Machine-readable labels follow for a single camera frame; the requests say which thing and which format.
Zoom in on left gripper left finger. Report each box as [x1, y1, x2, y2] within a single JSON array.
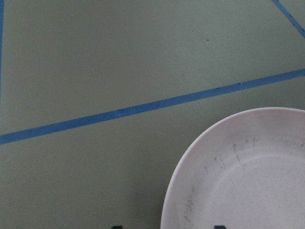
[[111, 225, 122, 229]]

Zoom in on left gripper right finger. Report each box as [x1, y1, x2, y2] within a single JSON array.
[[213, 225, 227, 229]]

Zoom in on pink plate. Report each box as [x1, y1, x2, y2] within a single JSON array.
[[160, 107, 305, 229]]

